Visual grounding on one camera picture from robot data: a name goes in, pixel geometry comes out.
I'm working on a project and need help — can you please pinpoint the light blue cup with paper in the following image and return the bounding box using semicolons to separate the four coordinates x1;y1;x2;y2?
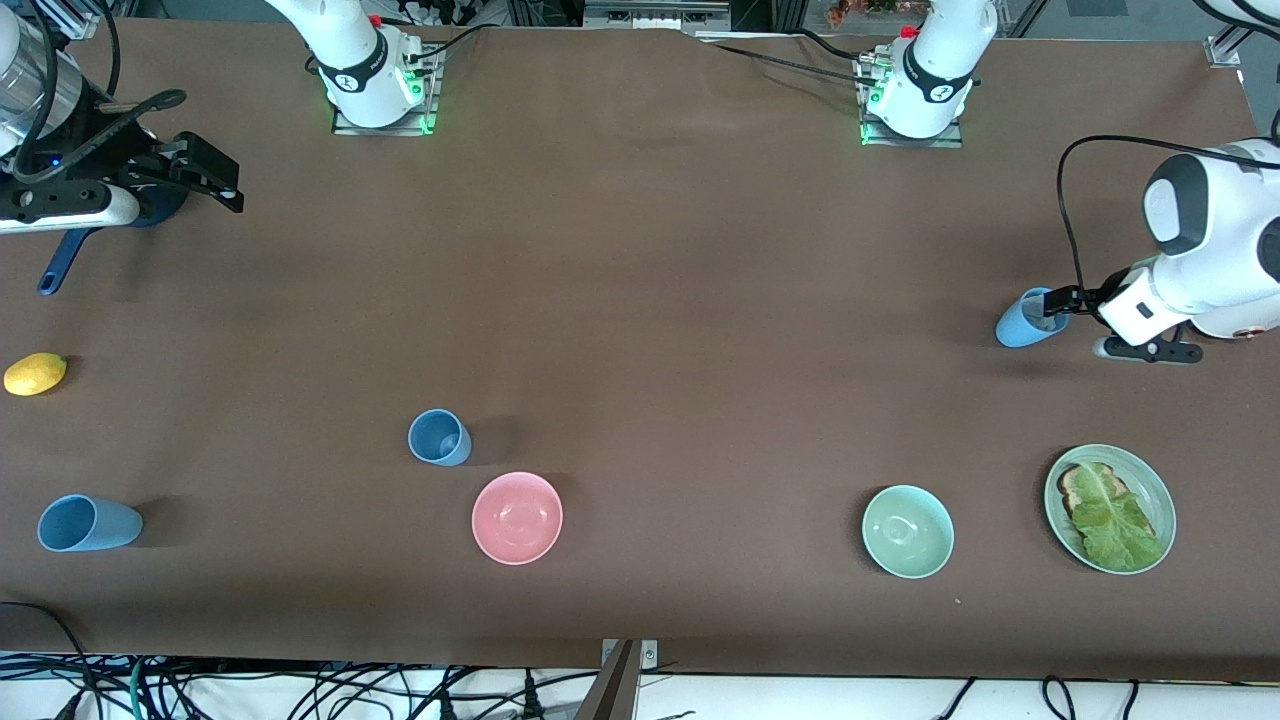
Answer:
995;287;1071;349

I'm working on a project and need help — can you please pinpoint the dark blue ladle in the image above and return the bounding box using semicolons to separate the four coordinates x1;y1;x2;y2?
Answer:
38;190;191;297

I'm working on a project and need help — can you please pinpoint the toasted bread slice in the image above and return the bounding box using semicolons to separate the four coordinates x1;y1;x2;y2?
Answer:
1058;463;1164;546

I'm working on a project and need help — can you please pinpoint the pale green ribbed plate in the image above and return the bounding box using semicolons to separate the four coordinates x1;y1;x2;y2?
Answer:
1043;444;1178;575

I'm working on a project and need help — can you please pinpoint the green lettuce leaf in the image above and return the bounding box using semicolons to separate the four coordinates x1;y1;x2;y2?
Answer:
1072;462;1167;572

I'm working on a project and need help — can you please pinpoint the yellow lemon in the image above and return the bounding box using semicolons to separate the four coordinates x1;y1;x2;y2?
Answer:
3;352;69;397

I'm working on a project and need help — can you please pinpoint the pale green bowl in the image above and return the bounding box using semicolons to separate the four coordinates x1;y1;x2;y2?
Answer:
861;485;955;580

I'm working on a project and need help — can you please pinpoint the empty blue cup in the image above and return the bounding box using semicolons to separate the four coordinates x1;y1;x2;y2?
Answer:
407;408;473;468
37;494;144;553

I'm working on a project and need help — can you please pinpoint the pink bowl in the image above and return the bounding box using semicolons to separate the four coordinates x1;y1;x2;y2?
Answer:
471;471;564;566

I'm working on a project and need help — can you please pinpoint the grey metal bar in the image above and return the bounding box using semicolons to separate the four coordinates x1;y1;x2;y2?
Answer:
572;640;641;720

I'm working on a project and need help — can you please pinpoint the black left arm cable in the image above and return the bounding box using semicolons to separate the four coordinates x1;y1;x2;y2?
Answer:
1057;135;1263;293

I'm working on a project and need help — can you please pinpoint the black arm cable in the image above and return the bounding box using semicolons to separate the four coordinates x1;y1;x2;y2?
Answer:
8;0;121;186
1057;135;1263;293

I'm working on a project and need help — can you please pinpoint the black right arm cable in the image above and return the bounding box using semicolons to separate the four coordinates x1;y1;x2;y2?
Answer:
8;0;121;186

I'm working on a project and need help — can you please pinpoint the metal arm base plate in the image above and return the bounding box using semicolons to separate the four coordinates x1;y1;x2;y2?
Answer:
858;55;964;149
332;50;439;136

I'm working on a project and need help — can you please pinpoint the black base cable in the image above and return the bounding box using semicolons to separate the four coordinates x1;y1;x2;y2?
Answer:
400;22;496;63

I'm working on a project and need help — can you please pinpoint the black table cable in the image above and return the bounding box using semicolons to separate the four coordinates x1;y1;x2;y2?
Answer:
790;28;883;63
692;38;873;85

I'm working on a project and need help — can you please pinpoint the aluminium frame rail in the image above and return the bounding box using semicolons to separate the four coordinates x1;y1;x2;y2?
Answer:
584;0;733;31

